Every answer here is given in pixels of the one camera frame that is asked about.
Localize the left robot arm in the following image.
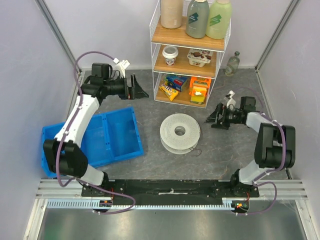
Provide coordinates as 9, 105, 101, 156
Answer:
43, 59, 149, 197

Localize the white wire shelf rack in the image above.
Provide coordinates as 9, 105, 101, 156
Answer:
149, 0, 231, 108

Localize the white yogurt cup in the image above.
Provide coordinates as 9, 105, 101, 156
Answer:
162, 45, 179, 66

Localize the grey slotted cable duct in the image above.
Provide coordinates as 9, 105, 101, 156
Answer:
47, 199, 235, 211

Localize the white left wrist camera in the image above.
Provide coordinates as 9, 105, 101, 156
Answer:
113, 58, 130, 78

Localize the orange snack box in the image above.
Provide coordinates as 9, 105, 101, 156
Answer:
189, 76, 212, 105

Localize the clear glass bottle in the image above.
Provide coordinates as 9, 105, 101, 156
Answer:
224, 51, 240, 77

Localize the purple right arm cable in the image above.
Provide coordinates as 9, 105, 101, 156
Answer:
233, 87, 287, 216

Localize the grey green bottle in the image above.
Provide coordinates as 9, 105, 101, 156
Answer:
185, 0, 210, 39

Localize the chocolate dessert tub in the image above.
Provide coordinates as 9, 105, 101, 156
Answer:
187, 48, 214, 68

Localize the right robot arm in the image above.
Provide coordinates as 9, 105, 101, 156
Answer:
205, 94, 296, 197

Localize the blue plastic compartment bin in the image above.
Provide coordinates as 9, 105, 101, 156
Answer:
41, 106, 145, 179

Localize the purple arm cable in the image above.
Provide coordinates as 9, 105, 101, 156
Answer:
55, 51, 137, 215
233, 87, 287, 216

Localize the grey plastic cable spool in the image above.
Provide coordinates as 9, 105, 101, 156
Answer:
159, 113, 201, 155

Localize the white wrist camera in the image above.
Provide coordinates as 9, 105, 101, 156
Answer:
113, 58, 130, 78
224, 90, 236, 110

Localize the light green bottle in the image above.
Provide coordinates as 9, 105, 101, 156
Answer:
205, 0, 232, 40

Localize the aluminium frame post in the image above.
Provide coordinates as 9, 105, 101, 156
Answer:
254, 0, 301, 73
35, 0, 76, 65

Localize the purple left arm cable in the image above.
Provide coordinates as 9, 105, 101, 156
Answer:
55, 51, 137, 215

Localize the right aluminium frame post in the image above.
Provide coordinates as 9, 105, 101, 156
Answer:
254, 0, 301, 73

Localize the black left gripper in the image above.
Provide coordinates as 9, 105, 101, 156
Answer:
103, 74, 149, 101

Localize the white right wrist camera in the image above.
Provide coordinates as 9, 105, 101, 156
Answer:
224, 90, 236, 110

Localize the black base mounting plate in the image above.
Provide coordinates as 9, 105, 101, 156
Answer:
81, 178, 261, 206

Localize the left aluminium frame post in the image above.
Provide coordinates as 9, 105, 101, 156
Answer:
35, 0, 76, 65

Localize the beige bottle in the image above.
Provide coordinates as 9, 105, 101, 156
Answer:
160, 0, 184, 29

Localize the blue snack box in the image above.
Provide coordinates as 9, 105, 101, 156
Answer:
164, 74, 189, 92

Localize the yellow candy bag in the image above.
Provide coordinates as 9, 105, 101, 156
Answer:
159, 82, 179, 102

